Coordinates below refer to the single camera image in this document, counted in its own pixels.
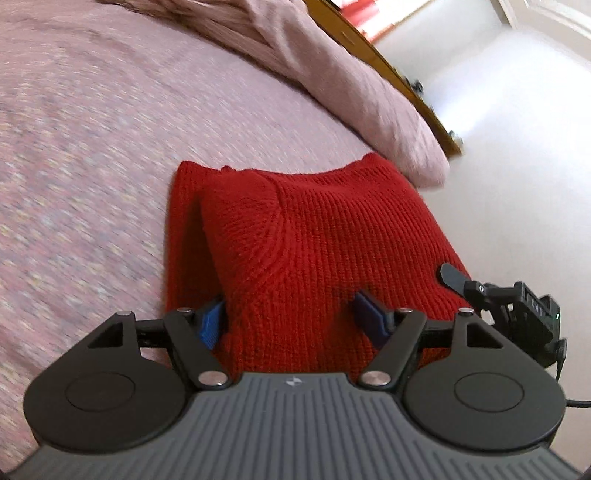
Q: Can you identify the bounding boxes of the black cable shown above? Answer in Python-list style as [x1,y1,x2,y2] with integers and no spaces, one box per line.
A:
[553,338,591,409]

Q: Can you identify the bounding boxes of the pink crumpled duvet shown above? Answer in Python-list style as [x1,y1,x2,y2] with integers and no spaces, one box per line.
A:
[119,1,450,188]

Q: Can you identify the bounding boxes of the red knit cardigan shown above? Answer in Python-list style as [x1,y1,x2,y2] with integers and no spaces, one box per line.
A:
[166,154,465,377]

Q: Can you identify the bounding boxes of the pink floral bed sheet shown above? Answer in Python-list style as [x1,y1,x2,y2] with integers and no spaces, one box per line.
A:
[1,1,368,470]

